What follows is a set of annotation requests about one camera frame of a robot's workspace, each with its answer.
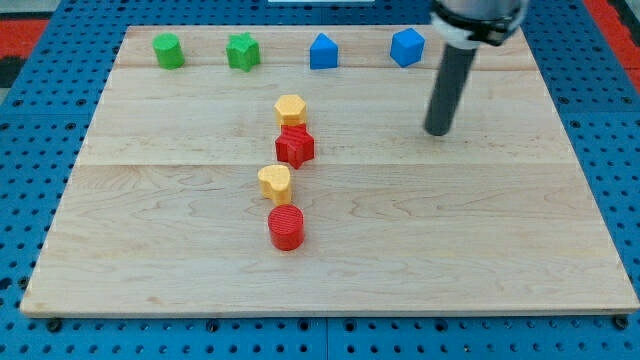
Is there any light wooden board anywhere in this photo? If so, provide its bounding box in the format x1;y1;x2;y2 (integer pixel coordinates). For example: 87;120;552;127
20;26;639;318

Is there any yellow hexagon block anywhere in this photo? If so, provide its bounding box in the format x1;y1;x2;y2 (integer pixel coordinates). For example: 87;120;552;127
274;94;307;126

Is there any blue cube block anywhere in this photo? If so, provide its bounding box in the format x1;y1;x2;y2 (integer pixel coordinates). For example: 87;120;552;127
390;28;425;67

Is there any green star block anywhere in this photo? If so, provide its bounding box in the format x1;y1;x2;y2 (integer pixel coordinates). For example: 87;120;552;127
226;32;261;72

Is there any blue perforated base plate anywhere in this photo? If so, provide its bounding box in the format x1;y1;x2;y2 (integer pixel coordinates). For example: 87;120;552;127
1;0;639;359

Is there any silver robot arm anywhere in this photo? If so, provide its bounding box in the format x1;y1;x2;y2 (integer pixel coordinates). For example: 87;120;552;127
430;0;529;50

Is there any red cylinder block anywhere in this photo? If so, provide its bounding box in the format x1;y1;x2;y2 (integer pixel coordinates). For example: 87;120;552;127
267;204;305;251

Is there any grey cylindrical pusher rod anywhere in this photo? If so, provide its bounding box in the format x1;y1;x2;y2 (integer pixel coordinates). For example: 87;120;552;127
424;45;477;136

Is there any blue pentagon house block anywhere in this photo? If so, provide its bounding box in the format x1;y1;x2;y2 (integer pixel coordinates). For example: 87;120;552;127
309;33;339;70

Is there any red star block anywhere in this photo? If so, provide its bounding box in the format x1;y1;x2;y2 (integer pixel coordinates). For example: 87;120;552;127
275;124;315;169

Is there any yellow heart block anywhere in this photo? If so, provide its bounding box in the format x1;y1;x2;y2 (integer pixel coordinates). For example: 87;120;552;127
257;165;292;206

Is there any green cylinder block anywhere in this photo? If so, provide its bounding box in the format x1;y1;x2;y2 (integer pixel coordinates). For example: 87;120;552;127
152;33;185;70

